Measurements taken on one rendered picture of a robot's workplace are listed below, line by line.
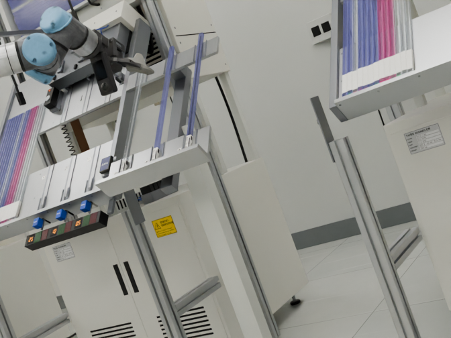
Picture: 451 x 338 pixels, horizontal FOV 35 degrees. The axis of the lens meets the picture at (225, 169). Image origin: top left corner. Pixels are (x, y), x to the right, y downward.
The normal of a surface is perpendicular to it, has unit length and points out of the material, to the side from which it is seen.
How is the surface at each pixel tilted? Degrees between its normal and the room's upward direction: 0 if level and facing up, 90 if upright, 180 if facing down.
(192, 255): 90
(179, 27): 90
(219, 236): 90
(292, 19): 90
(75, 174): 48
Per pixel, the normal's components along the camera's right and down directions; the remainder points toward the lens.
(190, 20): 0.80, -0.28
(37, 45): 0.15, -0.02
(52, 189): -0.59, -0.47
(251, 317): -0.40, 0.18
